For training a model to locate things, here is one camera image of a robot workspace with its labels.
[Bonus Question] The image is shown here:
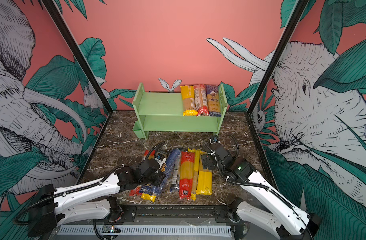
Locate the black enclosure frame post right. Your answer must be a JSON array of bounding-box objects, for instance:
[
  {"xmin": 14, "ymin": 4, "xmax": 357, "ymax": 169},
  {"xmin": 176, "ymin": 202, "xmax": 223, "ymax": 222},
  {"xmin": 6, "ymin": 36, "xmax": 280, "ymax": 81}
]
[{"xmin": 247, "ymin": 0, "xmax": 308, "ymax": 116}]

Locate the blue Barilla spaghetti bag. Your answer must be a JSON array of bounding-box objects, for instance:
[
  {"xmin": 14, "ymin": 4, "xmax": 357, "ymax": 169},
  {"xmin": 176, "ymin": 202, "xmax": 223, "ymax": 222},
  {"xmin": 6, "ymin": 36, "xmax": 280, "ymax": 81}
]
[{"xmin": 154, "ymin": 149, "xmax": 181, "ymax": 196}]

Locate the red yellow spaghetti bag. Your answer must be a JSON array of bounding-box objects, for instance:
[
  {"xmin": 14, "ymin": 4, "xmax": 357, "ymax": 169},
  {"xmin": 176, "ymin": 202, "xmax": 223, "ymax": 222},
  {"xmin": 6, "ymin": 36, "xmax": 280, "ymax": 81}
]
[{"xmin": 179, "ymin": 152, "xmax": 195, "ymax": 200}]

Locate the yellow spaghetti bag right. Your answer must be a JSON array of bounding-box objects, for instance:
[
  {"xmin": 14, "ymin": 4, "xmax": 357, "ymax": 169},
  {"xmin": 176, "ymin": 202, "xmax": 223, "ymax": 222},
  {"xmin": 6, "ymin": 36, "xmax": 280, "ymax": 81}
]
[{"xmin": 196, "ymin": 151, "xmax": 213, "ymax": 196}]

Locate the Ankara spaghetti bag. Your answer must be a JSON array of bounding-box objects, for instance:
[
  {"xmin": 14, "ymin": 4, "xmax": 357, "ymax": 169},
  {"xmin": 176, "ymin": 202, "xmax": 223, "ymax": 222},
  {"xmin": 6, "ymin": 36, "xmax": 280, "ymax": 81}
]
[{"xmin": 206, "ymin": 85, "xmax": 221, "ymax": 117}]

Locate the black enclosure frame post left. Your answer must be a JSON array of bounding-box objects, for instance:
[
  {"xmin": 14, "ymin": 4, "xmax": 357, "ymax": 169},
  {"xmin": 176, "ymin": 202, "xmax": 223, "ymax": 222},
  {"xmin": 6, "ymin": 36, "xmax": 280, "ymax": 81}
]
[{"xmin": 42, "ymin": 1, "xmax": 113, "ymax": 184}]

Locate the yellow Pastatime spaghetti bag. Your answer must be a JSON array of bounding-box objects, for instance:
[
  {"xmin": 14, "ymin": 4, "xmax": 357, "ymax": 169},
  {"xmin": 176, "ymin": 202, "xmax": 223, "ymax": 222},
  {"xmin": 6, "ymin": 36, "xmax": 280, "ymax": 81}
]
[{"xmin": 181, "ymin": 86, "xmax": 198, "ymax": 116}]

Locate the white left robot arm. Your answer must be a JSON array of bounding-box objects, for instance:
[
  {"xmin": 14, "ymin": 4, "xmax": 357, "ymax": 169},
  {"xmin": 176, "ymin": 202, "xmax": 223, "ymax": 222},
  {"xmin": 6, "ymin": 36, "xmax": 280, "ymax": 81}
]
[{"xmin": 12, "ymin": 159, "xmax": 166, "ymax": 237}]

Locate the blue yellow spaghetti bag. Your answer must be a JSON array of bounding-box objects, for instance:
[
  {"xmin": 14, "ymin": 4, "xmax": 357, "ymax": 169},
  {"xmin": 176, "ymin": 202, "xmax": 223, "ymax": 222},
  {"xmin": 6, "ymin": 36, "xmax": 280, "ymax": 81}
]
[{"xmin": 140, "ymin": 182, "xmax": 165, "ymax": 203}]

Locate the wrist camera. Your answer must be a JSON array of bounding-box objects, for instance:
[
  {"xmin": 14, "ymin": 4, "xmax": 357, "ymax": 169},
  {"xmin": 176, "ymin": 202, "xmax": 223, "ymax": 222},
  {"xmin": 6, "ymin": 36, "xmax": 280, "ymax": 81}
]
[
  {"xmin": 155, "ymin": 153, "xmax": 167, "ymax": 172},
  {"xmin": 210, "ymin": 135, "xmax": 220, "ymax": 144}
]

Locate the red white-label spaghetti bag left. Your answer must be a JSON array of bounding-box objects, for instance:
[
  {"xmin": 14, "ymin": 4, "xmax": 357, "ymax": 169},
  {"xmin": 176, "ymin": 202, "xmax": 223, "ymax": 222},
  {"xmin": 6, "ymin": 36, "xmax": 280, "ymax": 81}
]
[{"xmin": 129, "ymin": 150, "xmax": 156, "ymax": 197}]

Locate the red spaghetti bag white label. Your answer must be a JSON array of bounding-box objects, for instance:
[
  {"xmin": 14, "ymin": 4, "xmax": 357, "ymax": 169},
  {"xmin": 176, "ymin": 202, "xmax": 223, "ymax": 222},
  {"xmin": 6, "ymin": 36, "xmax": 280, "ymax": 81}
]
[{"xmin": 194, "ymin": 85, "xmax": 210, "ymax": 116}]

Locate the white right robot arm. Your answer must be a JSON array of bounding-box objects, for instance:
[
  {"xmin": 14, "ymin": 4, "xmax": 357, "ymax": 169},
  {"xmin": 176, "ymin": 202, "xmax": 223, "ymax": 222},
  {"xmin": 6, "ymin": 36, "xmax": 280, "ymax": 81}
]
[{"xmin": 205, "ymin": 139, "xmax": 322, "ymax": 240}]

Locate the green metal shelf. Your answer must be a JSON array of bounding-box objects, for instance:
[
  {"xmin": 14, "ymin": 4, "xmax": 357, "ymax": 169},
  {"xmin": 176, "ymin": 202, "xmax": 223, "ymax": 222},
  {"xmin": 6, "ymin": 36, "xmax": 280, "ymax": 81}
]
[{"xmin": 133, "ymin": 83, "xmax": 228, "ymax": 139}]

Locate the white vented strip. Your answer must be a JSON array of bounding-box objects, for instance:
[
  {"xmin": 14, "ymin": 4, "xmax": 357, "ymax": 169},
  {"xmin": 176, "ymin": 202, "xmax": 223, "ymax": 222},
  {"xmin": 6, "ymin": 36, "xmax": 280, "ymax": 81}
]
[{"xmin": 57, "ymin": 225, "xmax": 233, "ymax": 238}]

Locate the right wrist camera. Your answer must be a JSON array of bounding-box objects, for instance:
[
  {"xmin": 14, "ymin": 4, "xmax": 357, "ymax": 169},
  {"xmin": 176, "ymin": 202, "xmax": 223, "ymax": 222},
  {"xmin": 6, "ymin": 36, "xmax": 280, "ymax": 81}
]
[{"xmin": 210, "ymin": 135, "xmax": 220, "ymax": 144}]

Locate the black enclosure frame post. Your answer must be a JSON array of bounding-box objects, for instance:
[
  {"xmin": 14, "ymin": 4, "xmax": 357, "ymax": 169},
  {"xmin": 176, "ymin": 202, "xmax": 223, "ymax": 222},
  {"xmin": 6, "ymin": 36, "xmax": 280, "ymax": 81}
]
[
  {"xmin": 42, "ymin": 1, "xmax": 113, "ymax": 184},
  {"xmin": 247, "ymin": 0, "xmax": 308, "ymax": 116}
]

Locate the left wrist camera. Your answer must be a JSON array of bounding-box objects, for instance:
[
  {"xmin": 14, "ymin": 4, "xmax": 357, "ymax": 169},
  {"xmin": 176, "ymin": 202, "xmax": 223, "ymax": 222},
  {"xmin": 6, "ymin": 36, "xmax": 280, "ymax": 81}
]
[{"xmin": 155, "ymin": 153, "xmax": 167, "ymax": 172}]

